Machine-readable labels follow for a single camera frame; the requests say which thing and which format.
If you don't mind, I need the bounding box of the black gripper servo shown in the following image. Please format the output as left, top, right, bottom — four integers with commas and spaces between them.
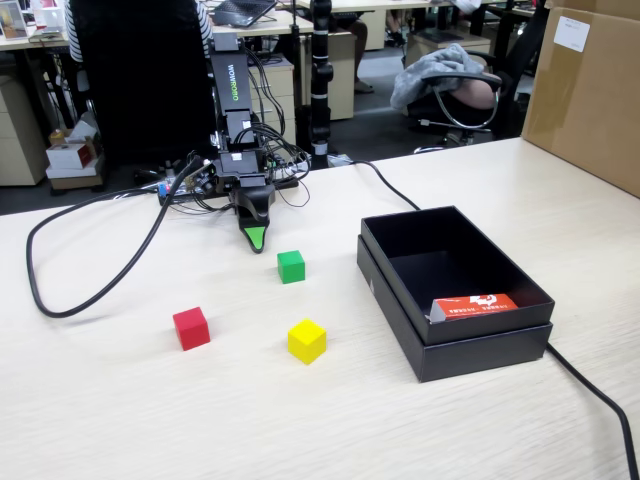
228, 172, 277, 255

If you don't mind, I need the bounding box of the green wooden cube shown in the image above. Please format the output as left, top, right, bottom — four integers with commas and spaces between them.
276, 249, 307, 285

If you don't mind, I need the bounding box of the red wooden cube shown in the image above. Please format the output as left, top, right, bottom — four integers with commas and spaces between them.
172, 306, 212, 352

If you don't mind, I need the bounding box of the yellow wooden cube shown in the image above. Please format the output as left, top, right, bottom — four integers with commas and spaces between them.
287, 318, 328, 366

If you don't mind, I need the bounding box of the black cardboard box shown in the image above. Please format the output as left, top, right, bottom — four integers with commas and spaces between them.
359, 204, 556, 346

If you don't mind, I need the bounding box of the black box lid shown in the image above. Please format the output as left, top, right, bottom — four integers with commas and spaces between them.
355, 234, 554, 384

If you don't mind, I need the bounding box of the blue controller circuit board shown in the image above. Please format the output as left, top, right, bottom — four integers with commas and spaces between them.
156, 181, 192, 205

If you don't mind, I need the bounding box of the thick black segmented pole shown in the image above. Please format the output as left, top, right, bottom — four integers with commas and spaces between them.
308, 0, 335, 157

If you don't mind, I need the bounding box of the thin black stand pole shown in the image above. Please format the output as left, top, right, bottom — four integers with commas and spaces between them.
291, 0, 305, 146

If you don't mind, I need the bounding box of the tall beige desk cabinet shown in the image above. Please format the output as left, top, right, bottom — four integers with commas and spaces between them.
327, 30, 357, 121

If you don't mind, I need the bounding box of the black mesh office chair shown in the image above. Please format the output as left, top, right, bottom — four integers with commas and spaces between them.
68, 0, 220, 169

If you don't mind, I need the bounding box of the beige office desk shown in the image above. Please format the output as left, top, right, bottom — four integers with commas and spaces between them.
198, 8, 316, 40

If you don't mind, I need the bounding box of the person in striped shirt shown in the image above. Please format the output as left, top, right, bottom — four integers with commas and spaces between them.
63, 0, 215, 64

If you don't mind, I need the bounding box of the white red small carton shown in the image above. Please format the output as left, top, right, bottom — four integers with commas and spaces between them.
45, 143, 97, 171

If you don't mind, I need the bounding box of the black laptop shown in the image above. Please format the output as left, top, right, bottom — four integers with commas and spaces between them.
209, 0, 279, 29

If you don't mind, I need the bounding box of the orange matchbox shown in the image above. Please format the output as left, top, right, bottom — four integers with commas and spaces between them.
424, 293, 520, 325

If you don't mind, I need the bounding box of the grey fleece blanket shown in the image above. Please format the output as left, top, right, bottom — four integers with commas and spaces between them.
389, 43, 487, 111

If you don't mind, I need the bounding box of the beige side cabinet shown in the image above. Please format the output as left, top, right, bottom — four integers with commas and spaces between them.
0, 74, 50, 187

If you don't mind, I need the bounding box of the pink seat cushion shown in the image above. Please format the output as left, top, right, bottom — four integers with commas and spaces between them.
449, 78, 502, 110

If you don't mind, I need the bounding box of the black chrome office chair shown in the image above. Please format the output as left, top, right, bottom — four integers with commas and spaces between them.
407, 0, 549, 154

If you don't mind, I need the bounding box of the large brown cardboard carton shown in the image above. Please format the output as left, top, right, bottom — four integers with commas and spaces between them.
519, 0, 640, 199

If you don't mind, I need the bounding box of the thin black loose wire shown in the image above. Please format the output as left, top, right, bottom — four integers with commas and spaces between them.
271, 167, 312, 209

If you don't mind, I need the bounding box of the thin black servo wire bundle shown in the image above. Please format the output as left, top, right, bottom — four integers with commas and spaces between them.
189, 47, 314, 215

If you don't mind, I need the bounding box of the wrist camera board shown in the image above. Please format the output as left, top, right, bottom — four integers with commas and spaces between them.
182, 157, 218, 194

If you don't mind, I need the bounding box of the beige drawer pedestal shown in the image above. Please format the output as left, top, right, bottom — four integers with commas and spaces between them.
247, 54, 297, 146

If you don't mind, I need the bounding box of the thick black camera cable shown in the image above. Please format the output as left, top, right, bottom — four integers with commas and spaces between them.
25, 154, 206, 319

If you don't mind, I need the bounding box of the desk picture frame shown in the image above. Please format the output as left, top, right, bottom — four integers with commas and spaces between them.
0, 0, 30, 41

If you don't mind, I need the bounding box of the thick black power cable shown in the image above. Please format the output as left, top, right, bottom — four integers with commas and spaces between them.
343, 158, 640, 480

